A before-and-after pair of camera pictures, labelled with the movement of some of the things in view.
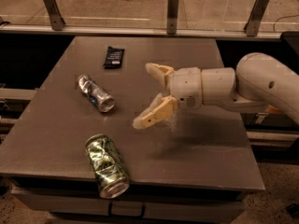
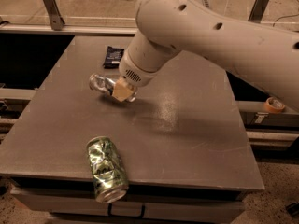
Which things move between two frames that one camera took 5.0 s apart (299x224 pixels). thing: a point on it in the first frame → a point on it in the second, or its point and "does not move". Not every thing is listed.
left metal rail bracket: (56, 19) does not move
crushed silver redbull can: (97, 95) → (107, 86)
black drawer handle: (141, 216) does not move
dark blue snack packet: (113, 58) does not move
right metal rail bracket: (256, 14) does not move
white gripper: (186, 84) → (135, 74)
